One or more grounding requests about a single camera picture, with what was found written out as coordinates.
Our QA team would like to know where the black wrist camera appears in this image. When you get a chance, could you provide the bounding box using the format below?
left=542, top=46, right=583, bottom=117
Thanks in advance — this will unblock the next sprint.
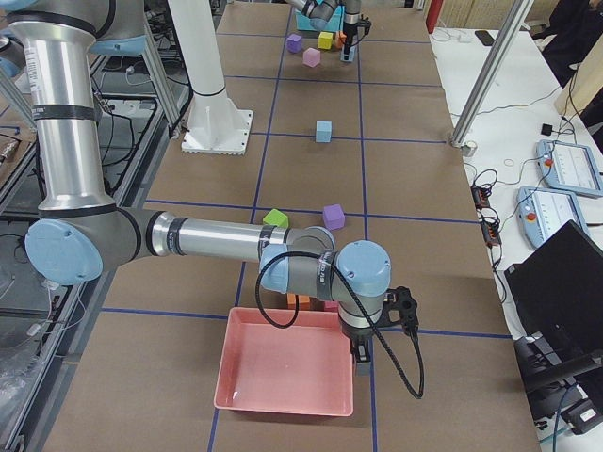
left=379, top=286, right=419, bottom=336

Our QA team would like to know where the black smartphone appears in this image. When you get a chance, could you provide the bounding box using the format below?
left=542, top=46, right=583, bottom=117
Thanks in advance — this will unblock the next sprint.
left=474, top=29, right=495, bottom=47

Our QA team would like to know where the orange foam block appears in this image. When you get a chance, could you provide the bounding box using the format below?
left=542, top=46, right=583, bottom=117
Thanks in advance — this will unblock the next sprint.
left=286, top=293, right=312, bottom=311
left=334, top=31, right=346, bottom=49

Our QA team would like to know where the lilac foam block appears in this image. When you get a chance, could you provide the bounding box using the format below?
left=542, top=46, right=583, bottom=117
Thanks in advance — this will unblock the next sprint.
left=302, top=47, right=321, bottom=68

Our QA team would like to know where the yellow foam block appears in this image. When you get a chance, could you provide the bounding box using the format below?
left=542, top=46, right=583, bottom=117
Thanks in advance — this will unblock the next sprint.
left=318, top=31, right=334, bottom=50

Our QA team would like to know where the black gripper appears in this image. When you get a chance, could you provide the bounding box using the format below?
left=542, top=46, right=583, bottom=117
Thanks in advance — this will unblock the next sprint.
left=340, top=322, right=374, bottom=377
left=342, top=12, right=371, bottom=47

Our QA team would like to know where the seated person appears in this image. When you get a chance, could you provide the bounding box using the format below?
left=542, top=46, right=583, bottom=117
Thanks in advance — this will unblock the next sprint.
left=543, top=1, right=602, bottom=87

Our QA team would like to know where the light blue foam block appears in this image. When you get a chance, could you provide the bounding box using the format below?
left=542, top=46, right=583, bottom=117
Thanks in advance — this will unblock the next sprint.
left=315, top=121, right=333, bottom=143
left=340, top=48, right=355, bottom=63

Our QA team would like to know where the purple foam block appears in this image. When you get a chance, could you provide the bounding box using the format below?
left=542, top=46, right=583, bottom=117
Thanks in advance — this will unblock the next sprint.
left=322, top=203, right=346, bottom=231
left=285, top=33, right=303, bottom=54

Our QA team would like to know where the magenta foam block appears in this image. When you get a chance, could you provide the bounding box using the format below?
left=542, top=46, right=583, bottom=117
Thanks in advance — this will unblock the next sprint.
left=323, top=301, right=339, bottom=313

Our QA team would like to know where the aluminium frame post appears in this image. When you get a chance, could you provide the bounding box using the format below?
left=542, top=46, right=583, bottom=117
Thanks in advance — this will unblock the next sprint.
left=449, top=0, right=534, bottom=153

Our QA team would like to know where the small metal cylinder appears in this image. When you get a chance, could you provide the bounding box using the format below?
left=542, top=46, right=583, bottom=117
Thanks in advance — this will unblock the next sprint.
left=461, top=140, right=478, bottom=158

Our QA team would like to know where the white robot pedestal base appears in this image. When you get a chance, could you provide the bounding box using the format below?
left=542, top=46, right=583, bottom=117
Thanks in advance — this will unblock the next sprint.
left=168, top=0, right=253, bottom=155

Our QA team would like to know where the green foam block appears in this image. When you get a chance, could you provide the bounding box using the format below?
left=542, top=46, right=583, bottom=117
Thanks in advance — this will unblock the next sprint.
left=262, top=208, right=289, bottom=228

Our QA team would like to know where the light blue plastic bin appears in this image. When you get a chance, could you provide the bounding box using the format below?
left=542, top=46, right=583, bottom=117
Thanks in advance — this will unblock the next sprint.
left=294, top=11, right=348, bottom=34

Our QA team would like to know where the black laptop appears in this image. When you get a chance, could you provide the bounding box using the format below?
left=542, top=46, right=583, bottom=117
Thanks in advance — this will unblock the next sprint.
left=505, top=220, right=602, bottom=349

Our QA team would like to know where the pink plastic bin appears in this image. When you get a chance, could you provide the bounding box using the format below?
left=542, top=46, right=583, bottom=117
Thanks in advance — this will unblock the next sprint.
left=214, top=307, right=353, bottom=417

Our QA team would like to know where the blue teach pendant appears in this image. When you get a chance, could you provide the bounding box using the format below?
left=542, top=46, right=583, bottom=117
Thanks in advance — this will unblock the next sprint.
left=536, top=139, right=602, bottom=198
left=517, top=186, right=589, bottom=249

